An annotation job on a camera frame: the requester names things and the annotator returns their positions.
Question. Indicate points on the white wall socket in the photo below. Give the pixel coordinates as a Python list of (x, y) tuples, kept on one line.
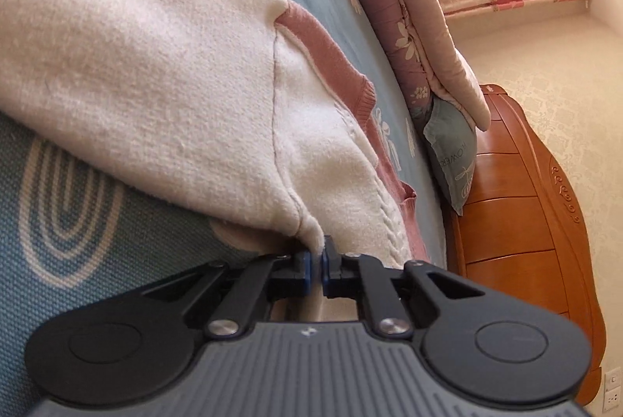
[(614, 390)]

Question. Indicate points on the wooden headboard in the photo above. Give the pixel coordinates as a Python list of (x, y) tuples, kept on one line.
[(511, 227)]

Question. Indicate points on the pink and white knit sweater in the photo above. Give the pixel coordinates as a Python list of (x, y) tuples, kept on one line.
[(146, 57)]

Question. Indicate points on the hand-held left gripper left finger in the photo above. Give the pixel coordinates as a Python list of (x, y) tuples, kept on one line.
[(305, 271)]

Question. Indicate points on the blue-grey printed pillow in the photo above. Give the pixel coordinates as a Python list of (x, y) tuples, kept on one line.
[(450, 154)]

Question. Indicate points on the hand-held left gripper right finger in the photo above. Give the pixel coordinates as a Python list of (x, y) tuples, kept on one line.
[(327, 273)]

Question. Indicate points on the folded pink floral quilt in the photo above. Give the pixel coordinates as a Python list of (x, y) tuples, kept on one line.
[(389, 23)]

